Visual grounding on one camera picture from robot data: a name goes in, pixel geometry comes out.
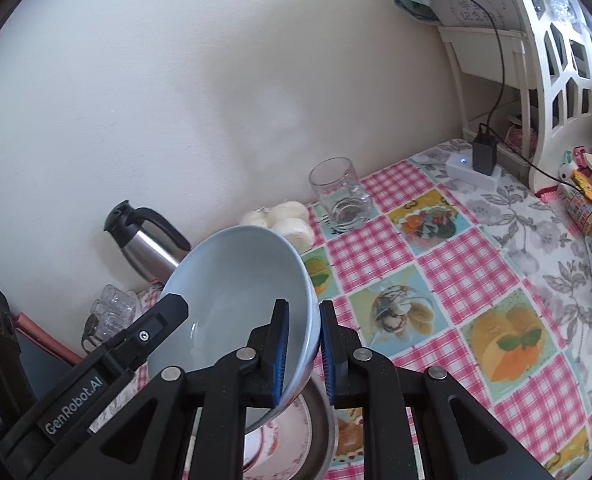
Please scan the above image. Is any pink board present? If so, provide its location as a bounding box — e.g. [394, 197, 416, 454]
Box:
[15, 312, 89, 361]

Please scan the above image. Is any dark blue cabinet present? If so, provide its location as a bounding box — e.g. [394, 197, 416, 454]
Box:
[16, 332, 86, 411]

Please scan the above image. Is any pink checked tablecloth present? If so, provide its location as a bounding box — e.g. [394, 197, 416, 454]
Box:
[296, 157, 592, 480]

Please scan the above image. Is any light blue bowl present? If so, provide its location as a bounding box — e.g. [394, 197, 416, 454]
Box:
[146, 225, 321, 431]

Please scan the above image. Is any stainless steel thermos jug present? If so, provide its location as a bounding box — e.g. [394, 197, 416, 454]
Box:
[103, 200, 193, 281]

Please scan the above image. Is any black charger plug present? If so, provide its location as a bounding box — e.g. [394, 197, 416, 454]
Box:
[472, 130, 497, 177]

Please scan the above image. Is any clear glass mug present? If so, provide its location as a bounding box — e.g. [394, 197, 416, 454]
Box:
[309, 157, 371, 233]

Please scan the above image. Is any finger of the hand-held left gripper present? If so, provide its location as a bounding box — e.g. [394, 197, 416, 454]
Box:
[88, 294, 189, 376]

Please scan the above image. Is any black charger cable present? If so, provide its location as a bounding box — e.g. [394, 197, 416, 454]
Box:
[428, 0, 507, 136]

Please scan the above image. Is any glass teapot with black handle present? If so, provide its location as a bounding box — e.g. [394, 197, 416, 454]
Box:
[81, 314, 108, 356]

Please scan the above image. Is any white carved shelf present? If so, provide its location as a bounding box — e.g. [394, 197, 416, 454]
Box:
[438, 0, 592, 193]

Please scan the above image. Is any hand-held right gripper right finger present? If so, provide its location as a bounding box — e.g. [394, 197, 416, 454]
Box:
[319, 300, 556, 480]

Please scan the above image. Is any white power strip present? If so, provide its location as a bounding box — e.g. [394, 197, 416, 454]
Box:
[446, 142, 504, 192]

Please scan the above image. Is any pink floral rim plate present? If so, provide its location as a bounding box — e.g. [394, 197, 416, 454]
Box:
[243, 395, 313, 468]

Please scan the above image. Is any bag of white steamed buns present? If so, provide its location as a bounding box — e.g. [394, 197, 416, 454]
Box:
[239, 201, 315, 253]

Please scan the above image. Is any small clear glass cup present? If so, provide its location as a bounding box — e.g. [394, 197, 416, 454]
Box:
[101, 284, 138, 312]
[101, 312, 138, 342]
[93, 300, 128, 327]

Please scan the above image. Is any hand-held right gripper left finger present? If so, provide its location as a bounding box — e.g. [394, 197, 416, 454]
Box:
[48, 299, 291, 480]

